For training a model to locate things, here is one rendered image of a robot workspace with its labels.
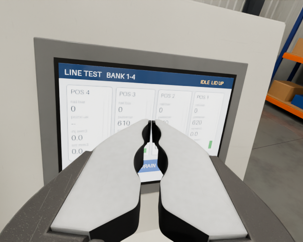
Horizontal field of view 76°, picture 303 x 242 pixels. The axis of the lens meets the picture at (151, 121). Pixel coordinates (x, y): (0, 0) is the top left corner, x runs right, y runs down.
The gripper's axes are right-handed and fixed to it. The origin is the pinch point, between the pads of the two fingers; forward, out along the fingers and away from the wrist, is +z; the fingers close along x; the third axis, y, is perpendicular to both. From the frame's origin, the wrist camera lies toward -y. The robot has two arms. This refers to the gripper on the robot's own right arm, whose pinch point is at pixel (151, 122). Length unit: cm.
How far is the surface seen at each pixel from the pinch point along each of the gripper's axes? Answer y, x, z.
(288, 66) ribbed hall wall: 117, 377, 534
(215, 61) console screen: 3.5, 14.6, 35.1
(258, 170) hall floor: 166, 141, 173
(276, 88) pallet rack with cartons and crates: 144, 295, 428
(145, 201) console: 37.9, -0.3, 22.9
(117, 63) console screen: 3.0, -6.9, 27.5
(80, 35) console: -1.9, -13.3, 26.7
